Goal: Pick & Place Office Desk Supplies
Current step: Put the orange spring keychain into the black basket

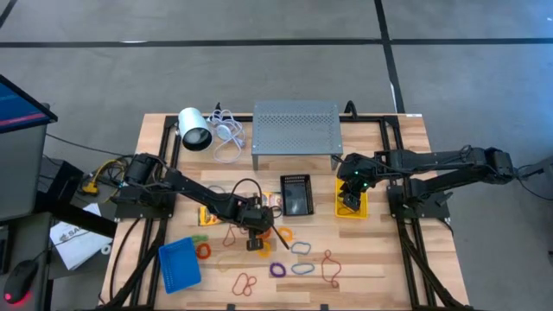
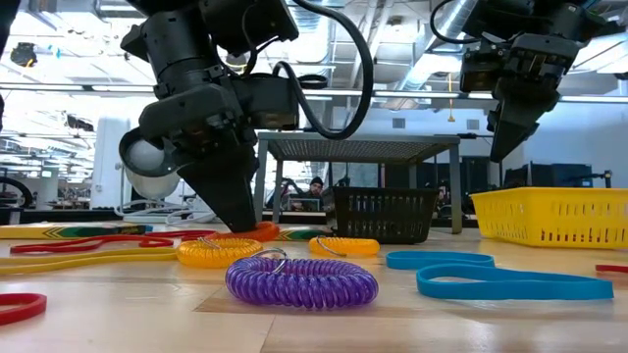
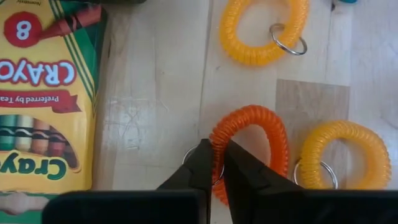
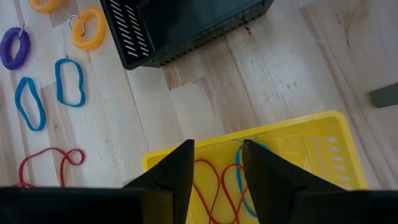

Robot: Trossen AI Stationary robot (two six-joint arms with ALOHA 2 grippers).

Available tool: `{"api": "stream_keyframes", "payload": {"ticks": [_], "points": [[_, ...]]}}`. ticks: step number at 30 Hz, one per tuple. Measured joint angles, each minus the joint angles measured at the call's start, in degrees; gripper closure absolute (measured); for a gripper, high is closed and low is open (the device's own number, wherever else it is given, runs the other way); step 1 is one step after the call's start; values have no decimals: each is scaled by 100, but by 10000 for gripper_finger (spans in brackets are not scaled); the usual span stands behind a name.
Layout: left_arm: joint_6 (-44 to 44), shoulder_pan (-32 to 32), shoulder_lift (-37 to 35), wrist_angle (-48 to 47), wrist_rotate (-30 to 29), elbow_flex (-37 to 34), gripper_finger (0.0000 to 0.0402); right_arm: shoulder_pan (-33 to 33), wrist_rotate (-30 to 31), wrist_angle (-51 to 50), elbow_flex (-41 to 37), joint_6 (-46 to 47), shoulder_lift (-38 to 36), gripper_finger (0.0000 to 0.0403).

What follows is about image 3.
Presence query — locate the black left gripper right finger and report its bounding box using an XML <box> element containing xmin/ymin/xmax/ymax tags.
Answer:
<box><xmin>223</xmin><ymin>140</ymin><xmax>305</xmax><ymax>224</ymax></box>

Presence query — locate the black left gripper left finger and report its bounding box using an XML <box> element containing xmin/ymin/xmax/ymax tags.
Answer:
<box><xmin>157</xmin><ymin>139</ymin><xmax>215</xmax><ymax>191</ymax></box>

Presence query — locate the orange coil wristband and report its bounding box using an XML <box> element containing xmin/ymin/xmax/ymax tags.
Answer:
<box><xmin>182</xmin><ymin>105</ymin><xmax>290</xmax><ymax>206</ymax></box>

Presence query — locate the yellow coil wristband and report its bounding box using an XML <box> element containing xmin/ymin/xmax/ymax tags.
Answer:
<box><xmin>219</xmin><ymin>0</ymin><xmax>310</xmax><ymax>67</ymax></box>
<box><xmin>294</xmin><ymin>120</ymin><xmax>392</xmax><ymax>190</ymax></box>

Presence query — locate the yellow crayon box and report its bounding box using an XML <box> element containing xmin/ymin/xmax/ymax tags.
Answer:
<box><xmin>0</xmin><ymin>0</ymin><xmax>108</xmax><ymax>224</ymax></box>

